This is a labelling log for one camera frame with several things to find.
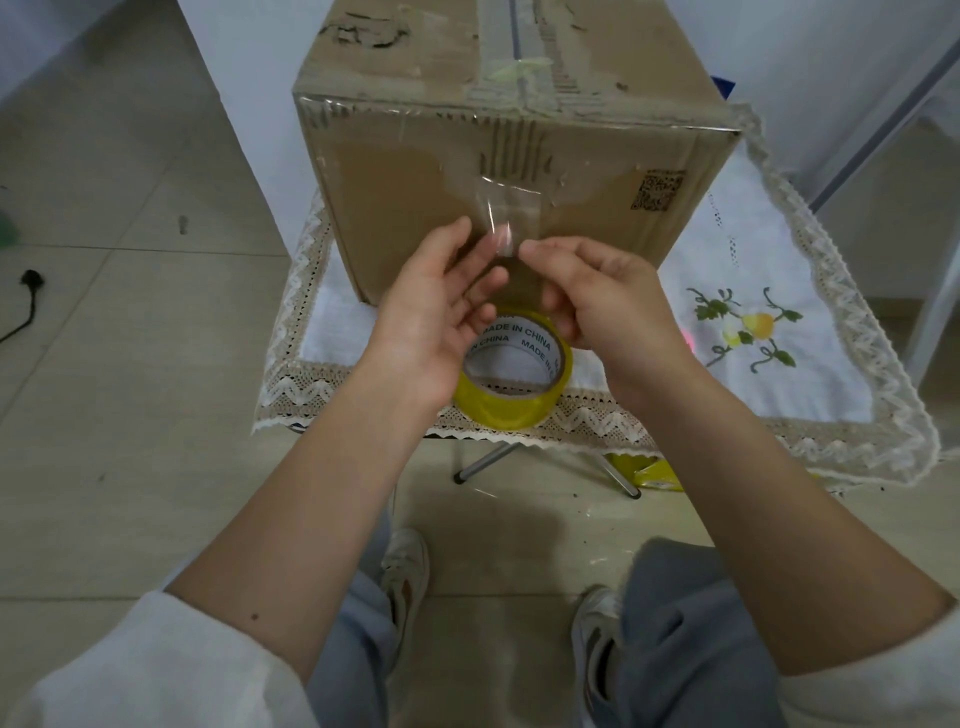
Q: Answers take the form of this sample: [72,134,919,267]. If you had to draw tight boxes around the black power plug cable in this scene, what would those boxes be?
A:
[0,268,46,345]

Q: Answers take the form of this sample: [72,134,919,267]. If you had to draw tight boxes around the yellow tape roll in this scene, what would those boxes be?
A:
[452,307,575,433]

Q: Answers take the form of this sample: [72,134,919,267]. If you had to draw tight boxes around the person's left trouser leg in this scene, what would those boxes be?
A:
[303,509,399,728]

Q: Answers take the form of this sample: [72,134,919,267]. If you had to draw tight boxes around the person's trouser leg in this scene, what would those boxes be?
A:
[611,537,789,728]
[303,509,399,728]

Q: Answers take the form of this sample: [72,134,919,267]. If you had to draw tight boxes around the white metal shelf rack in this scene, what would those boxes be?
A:
[806,37,960,384]

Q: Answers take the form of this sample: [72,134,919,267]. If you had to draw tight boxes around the person's left white shoe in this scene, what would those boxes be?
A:
[378,527,431,673]

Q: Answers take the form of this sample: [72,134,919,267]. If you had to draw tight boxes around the white lace-trimmed tablecloth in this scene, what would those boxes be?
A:
[251,104,943,489]

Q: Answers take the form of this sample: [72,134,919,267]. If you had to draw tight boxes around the brown cardboard box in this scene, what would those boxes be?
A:
[292,0,744,309]

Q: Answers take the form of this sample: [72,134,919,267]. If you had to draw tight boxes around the person's right white shoe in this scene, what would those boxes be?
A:
[571,586,624,728]

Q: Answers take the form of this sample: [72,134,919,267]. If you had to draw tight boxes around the person's left hand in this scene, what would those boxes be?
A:
[367,215,511,410]

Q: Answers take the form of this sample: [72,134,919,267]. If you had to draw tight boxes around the metal table leg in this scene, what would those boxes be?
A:
[592,449,643,500]
[452,440,519,485]

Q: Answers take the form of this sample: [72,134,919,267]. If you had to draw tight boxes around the person's right forearm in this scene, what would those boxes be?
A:
[622,352,958,676]

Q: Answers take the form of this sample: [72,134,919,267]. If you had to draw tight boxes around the person's white shoe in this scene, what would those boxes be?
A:
[571,586,624,728]
[378,527,431,673]

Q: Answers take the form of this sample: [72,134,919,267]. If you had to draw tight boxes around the person's right hand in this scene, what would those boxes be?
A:
[517,236,703,399]

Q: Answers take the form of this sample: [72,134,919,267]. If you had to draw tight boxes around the person's right trouser leg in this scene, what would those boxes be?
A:
[611,537,789,728]

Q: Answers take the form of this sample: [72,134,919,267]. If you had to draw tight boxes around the clear tape strip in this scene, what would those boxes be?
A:
[479,172,541,260]

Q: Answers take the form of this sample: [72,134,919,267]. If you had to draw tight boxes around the person's left forearm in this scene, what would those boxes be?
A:
[164,359,451,684]

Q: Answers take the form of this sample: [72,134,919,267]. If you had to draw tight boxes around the yellow plastic packet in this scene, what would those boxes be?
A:
[605,452,688,494]

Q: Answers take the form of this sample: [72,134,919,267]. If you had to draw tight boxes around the person's left white sleeve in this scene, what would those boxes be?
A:
[0,590,320,728]

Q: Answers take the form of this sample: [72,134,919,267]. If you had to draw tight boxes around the person's right white sleeve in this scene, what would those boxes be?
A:
[776,603,960,728]

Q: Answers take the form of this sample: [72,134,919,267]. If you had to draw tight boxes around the person's white sleeve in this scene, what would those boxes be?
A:
[776,603,960,728]
[0,590,320,728]

